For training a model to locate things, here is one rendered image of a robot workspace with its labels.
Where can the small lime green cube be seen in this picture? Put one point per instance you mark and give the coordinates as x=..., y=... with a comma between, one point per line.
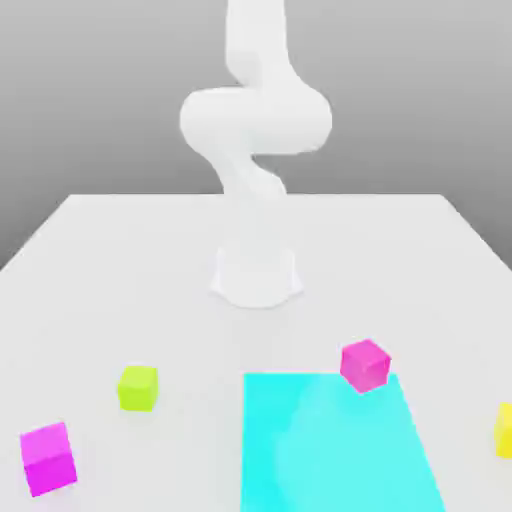
x=138, y=388

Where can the large cyan box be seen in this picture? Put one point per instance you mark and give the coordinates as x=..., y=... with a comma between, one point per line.
x=332, y=448

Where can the small pink cube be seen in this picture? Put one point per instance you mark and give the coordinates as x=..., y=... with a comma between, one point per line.
x=364, y=366

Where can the small magenta cube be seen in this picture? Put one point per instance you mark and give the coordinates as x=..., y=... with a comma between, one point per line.
x=48, y=460

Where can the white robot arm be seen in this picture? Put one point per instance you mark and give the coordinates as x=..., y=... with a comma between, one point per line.
x=256, y=120

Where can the small yellow cube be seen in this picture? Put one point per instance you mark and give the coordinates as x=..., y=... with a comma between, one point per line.
x=504, y=430

